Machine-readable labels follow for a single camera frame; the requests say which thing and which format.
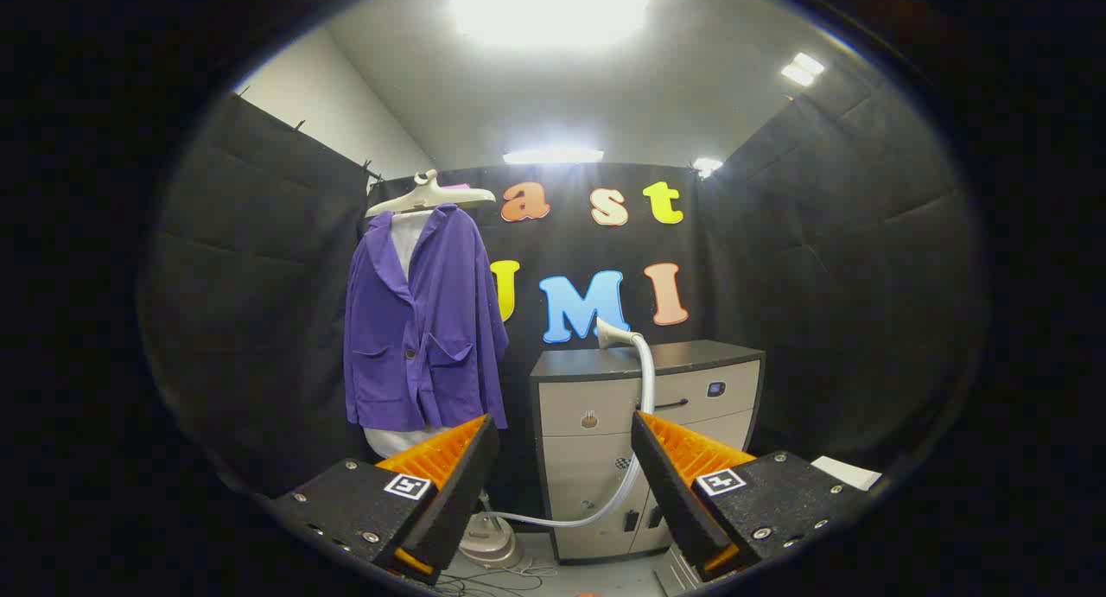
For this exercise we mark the long ceiling light strip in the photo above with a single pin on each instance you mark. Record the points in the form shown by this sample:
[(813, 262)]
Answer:
[(553, 155)]

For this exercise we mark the grey cabinet with dark top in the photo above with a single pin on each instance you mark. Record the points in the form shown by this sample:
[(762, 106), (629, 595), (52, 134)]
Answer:
[(587, 459)]

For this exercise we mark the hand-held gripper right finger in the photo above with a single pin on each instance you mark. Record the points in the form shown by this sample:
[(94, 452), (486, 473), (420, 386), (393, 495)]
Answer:
[(678, 498)]

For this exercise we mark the large round ceiling light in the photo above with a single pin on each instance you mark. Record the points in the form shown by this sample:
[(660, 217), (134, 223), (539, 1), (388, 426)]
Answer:
[(549, 9)]

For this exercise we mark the white paper sheet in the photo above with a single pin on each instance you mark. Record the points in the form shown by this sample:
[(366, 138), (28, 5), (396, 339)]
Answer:
[(847, 472)]

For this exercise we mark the cream plastic clothes hanger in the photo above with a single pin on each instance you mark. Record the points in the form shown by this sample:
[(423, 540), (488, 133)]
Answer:
[(423, 198)]

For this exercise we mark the small ceiling light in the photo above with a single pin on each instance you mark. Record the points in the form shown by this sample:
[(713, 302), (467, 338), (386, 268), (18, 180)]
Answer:
[(707, 164)]

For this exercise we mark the square ceiling light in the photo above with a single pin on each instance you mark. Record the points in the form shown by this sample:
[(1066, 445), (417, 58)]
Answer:
[(802, 68)]

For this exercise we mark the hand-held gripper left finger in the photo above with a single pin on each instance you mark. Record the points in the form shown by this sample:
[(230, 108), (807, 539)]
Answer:
[(449, 502)]

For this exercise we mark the white garment steamer base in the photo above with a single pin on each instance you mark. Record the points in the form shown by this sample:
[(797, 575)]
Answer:
[(486, 541)]

